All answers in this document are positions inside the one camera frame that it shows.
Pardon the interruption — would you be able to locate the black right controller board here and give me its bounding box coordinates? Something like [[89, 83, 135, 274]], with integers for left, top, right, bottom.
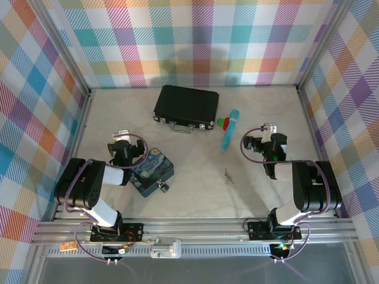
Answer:
[[271, 243, 291, 257]]

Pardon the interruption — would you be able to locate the perforated metal cable tray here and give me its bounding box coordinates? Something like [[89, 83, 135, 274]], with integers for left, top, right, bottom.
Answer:
[[44, 244, 297, 259]]

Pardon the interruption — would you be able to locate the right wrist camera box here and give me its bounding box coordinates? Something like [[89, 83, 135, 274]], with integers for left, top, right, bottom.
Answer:
[[260, 122, 278, 143]]

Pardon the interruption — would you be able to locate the black hard carrying case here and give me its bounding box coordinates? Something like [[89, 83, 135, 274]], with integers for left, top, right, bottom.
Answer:
[[152, 85, 220, 135]]

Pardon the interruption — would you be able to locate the black left controller board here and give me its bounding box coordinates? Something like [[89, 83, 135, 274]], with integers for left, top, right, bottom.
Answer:
[[102, 244, 131, 257]]

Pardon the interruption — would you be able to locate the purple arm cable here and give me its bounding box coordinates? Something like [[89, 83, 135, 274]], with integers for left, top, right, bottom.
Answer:
[[239, 126, 334, 263], [63, 133, 149, 263]]

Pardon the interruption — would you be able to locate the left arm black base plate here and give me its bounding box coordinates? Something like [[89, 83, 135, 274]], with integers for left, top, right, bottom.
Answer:
[[89, 221, 145, 244]]

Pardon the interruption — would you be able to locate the black controller board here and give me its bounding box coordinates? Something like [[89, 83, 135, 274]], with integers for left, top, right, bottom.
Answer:
[[271, 243, 291, 257], [102, 244, 131, 257]]

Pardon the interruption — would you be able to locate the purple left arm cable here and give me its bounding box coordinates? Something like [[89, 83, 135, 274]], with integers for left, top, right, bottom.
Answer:
[[63, 133, 149, 263]]

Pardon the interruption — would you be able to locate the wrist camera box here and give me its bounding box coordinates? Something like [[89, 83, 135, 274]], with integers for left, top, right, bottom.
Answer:
[[113, 129, 131, 143], [260, 122, 278, 143]]

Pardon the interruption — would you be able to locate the teal pen-shaped device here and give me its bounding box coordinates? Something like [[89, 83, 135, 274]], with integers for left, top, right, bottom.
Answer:
[[220, 109, 240, 153]]

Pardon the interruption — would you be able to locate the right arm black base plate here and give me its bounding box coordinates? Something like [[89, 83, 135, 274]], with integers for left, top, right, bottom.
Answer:
[[247, 220, 302, 241]]

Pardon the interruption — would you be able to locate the aluminium frame rail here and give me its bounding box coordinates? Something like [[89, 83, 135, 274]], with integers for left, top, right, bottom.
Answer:
[[31, 218, 359, 246]]

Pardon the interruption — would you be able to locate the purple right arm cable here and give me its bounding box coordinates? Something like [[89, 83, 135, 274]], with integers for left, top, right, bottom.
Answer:
[[239, 126, 334, 263]]

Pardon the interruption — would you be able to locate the starry night painted box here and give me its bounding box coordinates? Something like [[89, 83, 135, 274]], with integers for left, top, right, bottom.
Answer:
[[129, 147, 175, 198]]

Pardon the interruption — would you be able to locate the grey metal latch bracket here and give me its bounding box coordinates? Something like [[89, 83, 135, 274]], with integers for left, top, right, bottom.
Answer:
[[150, 238, 182, 259]]

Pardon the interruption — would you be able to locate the aluminium corner post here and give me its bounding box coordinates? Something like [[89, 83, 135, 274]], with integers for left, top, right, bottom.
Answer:
[[28, 0, 93, 98], [296, 0, 356, 92]]

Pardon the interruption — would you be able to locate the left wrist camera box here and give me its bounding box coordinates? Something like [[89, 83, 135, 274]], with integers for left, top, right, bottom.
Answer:
[[113, 129, 131, 143]]

